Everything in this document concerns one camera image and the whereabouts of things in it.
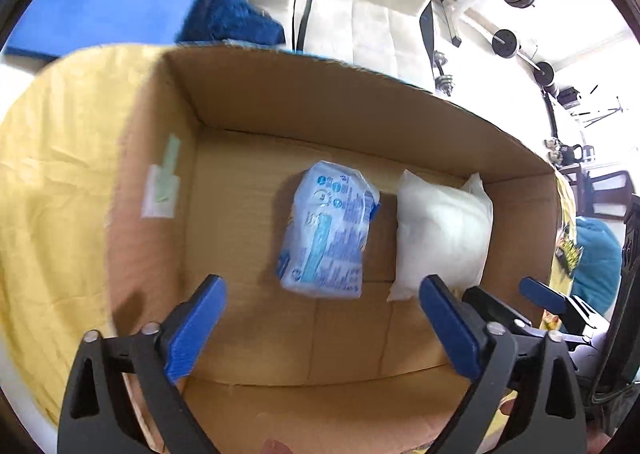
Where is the white soft pad pack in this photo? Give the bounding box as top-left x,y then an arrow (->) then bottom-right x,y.
387,171 -> 494,302

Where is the blue tissue pack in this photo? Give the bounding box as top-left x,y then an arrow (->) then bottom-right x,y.
276,160 -> 380,299

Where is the person hand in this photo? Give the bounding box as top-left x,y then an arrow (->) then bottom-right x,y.
260,439 -> 293,454

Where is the teal blanket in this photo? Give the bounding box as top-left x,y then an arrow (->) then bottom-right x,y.
570,217 -> 622,316

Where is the dark wooden chair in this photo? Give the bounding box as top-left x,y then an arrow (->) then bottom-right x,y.
561,165 -> 634,221

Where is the open cardboard box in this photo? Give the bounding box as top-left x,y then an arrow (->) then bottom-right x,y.
104,44 -> 559,453

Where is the chrome dumbbell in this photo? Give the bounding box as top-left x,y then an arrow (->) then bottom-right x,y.
433,50 -> 454,97

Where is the floor barbell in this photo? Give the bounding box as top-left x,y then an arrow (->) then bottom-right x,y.
491,29 -> 555,88

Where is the yellow tablecloth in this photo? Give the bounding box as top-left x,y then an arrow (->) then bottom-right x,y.
1,44 -> 162,422

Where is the dark blue knitted cloth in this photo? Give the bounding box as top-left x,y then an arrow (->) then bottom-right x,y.
176,0 -> 285,46

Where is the blue foam mat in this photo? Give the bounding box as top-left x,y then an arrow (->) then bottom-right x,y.
6,0 -> 195,59

